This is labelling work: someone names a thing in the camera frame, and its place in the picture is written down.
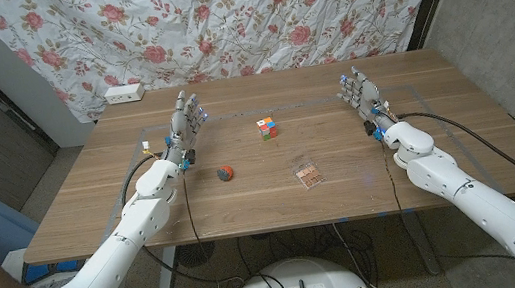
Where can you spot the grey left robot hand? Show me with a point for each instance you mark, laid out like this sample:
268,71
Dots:
181,129

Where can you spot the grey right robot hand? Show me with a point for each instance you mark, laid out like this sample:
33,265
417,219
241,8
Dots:
366,96

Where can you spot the clear eyeshadow palette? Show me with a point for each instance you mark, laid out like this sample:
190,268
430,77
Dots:
310,176

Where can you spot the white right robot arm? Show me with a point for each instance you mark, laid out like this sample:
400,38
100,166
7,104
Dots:
471,194

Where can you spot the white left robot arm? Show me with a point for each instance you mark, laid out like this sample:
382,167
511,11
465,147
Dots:
116,254

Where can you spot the red and grey ball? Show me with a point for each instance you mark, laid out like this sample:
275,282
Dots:
225,173

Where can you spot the multicoloured Rubik's cube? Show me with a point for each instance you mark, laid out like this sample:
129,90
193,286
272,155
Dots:
267,128

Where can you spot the white power strip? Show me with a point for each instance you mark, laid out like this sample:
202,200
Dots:
123,93

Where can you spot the floral backdrop cloth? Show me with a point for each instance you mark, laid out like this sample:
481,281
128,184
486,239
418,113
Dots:
219,18

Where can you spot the black round floor object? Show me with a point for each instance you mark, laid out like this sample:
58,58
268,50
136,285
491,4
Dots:
187,256

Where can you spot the white table leg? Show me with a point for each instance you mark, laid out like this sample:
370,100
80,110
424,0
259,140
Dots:
166,283

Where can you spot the grey table leg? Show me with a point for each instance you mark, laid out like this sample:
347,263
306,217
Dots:
424,252

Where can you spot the white floor box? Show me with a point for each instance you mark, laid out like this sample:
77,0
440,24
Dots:
15,259

